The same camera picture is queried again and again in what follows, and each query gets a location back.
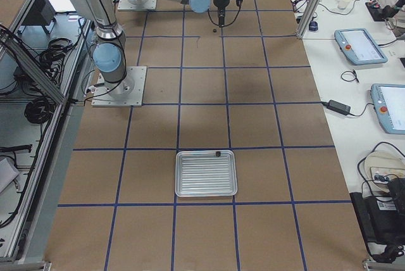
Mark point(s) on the aluminium frame rail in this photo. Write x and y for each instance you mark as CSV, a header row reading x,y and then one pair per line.
x,y
33,117

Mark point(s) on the black power brick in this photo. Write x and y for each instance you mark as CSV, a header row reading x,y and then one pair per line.
x,y
337,107

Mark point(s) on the blue teach pendant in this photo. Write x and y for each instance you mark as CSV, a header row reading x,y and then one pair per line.
x,y
359,47
388,101

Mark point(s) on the aluminium frame post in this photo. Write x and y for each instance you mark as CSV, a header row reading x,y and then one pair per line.
x,y
311,2

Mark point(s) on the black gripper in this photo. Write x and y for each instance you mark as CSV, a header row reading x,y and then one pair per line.
x,y
221,2

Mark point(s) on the blue teach pendant near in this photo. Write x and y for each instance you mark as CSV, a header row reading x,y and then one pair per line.
x,y
388,101

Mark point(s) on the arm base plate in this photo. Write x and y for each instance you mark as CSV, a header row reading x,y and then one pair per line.
x,y
137,5
128,93

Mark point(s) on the silver metal tray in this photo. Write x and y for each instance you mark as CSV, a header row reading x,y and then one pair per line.
x,y
202,174

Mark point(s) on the blue teach pendant far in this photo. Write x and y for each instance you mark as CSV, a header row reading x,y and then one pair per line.
x,y
359,47

